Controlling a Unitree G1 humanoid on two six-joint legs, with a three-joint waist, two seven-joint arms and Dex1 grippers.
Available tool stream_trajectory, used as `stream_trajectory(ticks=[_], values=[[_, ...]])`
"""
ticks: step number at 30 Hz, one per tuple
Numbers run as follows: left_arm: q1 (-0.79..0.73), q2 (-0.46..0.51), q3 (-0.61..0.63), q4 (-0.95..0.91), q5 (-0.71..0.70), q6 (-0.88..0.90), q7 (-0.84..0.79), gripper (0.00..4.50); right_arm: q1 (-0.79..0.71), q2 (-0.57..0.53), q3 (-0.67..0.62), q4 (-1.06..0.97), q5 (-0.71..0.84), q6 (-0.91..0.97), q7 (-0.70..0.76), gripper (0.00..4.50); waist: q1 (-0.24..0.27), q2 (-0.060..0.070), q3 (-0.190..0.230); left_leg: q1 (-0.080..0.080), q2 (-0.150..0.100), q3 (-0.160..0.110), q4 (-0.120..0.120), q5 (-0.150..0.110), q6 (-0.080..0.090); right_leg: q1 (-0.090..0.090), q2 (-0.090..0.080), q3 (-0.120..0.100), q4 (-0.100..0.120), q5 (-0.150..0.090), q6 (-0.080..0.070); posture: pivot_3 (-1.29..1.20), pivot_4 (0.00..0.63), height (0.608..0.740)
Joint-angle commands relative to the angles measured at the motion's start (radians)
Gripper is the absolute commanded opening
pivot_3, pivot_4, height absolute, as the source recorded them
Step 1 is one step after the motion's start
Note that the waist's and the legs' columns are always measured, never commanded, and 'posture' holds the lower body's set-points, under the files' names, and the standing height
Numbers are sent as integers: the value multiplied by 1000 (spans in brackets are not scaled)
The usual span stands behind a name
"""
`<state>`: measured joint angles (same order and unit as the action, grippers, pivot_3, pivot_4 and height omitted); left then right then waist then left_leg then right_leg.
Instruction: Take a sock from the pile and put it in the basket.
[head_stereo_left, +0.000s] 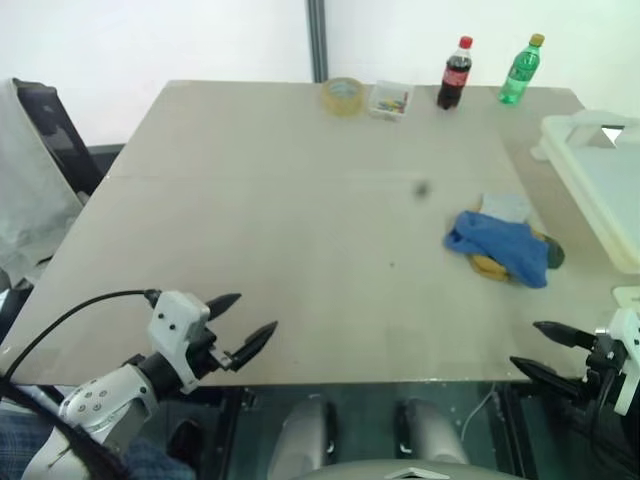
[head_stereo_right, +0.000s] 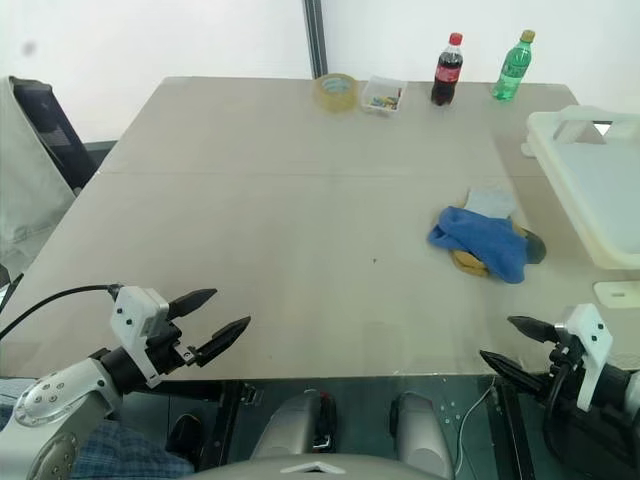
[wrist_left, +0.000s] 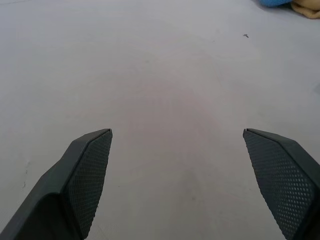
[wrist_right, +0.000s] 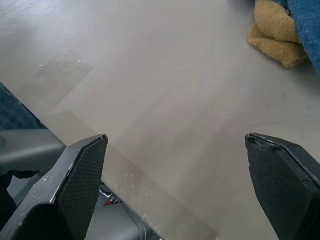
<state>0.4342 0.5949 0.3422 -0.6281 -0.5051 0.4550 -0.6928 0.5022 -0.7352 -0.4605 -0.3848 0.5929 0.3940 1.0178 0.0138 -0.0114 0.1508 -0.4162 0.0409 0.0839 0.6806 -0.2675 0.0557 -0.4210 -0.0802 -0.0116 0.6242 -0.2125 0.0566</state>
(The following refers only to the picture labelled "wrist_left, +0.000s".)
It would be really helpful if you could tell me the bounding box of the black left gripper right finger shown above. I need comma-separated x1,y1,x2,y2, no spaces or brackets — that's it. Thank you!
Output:
242,128,320,240

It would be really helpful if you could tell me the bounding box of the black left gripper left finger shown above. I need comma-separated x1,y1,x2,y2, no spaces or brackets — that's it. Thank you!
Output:
0,128,113,240

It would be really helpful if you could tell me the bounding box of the yellow cloth item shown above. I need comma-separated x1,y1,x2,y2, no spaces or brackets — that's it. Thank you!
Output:
289,0,320,20

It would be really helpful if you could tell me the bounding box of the blue cloth item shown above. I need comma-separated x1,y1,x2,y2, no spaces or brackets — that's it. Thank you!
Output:
258,0,294,8

